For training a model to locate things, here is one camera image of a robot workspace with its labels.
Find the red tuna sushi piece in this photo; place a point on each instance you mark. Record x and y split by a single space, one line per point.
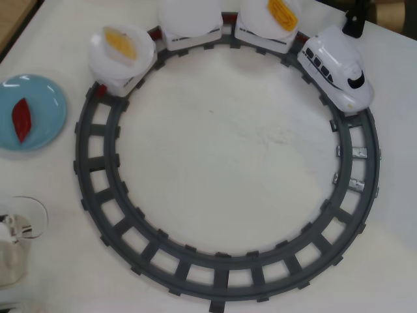
23 119

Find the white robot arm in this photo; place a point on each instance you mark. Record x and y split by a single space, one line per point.
13 264

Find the yellow egg sushi piece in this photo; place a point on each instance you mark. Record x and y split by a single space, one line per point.
283 14
120 44

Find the white Shinkansen toy locomotive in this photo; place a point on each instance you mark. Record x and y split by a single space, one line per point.
335 55

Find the blue round dish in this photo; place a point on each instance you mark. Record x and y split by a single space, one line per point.
49 107

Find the small silver foil tape piece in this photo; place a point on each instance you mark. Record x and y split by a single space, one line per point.
338 151
336 179

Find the large silver foil tape piece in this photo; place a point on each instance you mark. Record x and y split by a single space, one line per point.
356 185
360 152

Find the grey circular toy track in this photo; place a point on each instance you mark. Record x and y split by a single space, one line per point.
374 169

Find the brown cardboard box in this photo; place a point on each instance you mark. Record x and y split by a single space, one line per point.
391 11

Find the black clamp bracket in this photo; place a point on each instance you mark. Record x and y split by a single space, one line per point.
356 18

